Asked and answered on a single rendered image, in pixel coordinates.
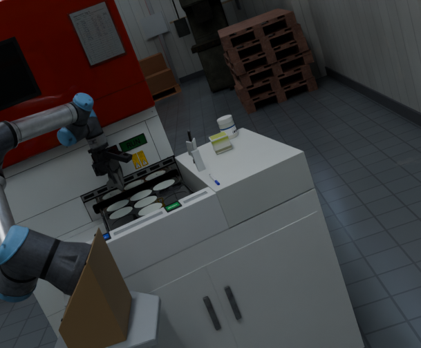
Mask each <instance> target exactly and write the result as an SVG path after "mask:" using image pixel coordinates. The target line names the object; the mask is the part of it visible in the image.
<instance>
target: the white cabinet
mask: <svg viewBox="0 0 421 348"><path fill-rule="evenodd" d="M229 228H230V229H228V230H226V231H224V232H222V233H220V234H218V235H215V236H214V237H212V238H210V239H208V240H206V241H203V242H201V243H199V244H197V245H195V246H193V247H191V248H188V249H186V250H184V251H182V252H180V253H178V254H176V255H173V256H171V257H170V258H167V259H166V260H163V261H162V262H159V263H157V264H155V265H153V266H151V267H149V268H147V269H144V270H142V271H140V272H138V273H136V274H134V275H131V276H129V277H128V278H125V279H124V282H125V284H126V286H127V288H128V290H129V291H136V292H140V293H146V294H150V295H154V296H159V297H160V299H161V309H160V324H159V332H158V344H157V345H154V346H152V347H150V348H364V343H363V340H362V336H361V333H360V331H359V327H358V324H357V321H356V318H355V314H354V311H353V308H352V304H351V302H350V298H349V296H348V292H347V289H346V285H345V282H344V279H343V276H342V272H341V269H340V267H339V263H338V260H337V256H336V253H335V250H334V247H333V243H332V240H331V238H330V234H329V231H328V227H327V225H326V221H325V218H324V214H323V211H322V209H321V205H320V203H319V198H318V196H317V192H316V189H315V188H312V189H310V190H308V191H306V192H304V193H301V194H299V195H297V196H295V197H293V198H291V199H289V200H286V201H285V202H282V203H280V204H278V205H276V206H274V207H272V208H270V209H268V210H266V211H264V212H262V213H260V214H257V215H255V216H253V217H251V218H249V219H247V220H244V221H242V222H240V223H238V224H236V225H234V226H232V227H229Z"/></svg>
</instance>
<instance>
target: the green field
mask: <svg viewBox="0 0 421 348"><path fill-rule="evenodd" d="M144 143H146V140H145V138H144V135H143V134H142V135H140V136H137V137H135V138H133V139H130V140H128V141H126V142H123V143H121V144H120V146H121V147H122V150H123V152H125V151H127V150H130V149H132V148H135V147H136V146H139V145H141V144H144Z"/></svg>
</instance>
